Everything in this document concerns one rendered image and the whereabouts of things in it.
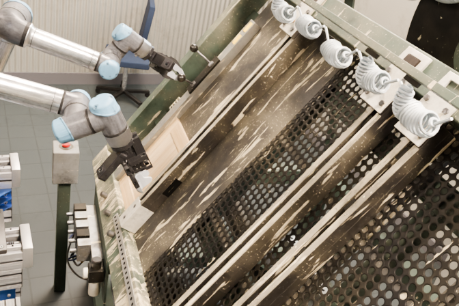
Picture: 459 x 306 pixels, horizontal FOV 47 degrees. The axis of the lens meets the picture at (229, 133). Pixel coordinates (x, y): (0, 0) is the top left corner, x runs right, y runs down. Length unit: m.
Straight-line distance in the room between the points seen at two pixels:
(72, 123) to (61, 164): 1.13
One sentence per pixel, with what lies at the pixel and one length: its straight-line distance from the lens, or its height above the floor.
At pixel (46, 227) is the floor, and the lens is 3.62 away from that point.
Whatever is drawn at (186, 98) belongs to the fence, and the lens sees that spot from 2.34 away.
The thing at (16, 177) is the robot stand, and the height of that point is 0.96.
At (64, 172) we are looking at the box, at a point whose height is 0.82.
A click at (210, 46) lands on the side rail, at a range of 2.53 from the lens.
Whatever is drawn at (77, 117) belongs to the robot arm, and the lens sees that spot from 1.52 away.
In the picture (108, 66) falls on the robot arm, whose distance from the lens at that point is 2.04.
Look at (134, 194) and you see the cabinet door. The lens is 2.32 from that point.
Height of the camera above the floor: 2.29
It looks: 27 degrees down
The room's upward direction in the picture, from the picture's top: 12 degrees clockwise
